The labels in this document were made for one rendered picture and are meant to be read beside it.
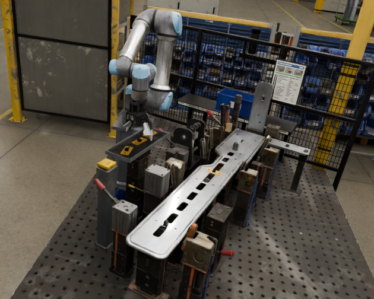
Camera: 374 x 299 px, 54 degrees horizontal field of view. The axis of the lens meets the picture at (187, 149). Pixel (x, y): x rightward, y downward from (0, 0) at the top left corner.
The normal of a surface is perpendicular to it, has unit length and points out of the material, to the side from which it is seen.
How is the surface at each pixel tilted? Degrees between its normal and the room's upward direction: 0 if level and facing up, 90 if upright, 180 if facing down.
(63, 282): 0
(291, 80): 90
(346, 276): 0
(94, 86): 95
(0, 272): 0
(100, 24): 91
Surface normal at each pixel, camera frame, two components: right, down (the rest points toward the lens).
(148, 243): 0.12, -0.88
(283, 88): -0.44, 0.36
